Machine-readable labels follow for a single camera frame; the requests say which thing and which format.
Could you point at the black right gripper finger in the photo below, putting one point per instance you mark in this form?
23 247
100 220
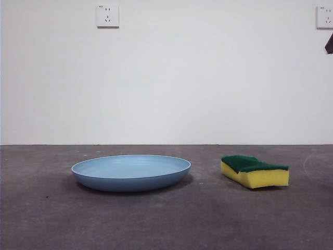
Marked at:
330 47

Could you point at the yellow sponge with green pad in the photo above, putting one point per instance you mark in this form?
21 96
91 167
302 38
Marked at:
260 179

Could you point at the light blue round plate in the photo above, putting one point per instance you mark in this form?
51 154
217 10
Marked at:
130 172

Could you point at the white wall socket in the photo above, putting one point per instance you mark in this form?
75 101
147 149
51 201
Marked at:
325 18
108 15

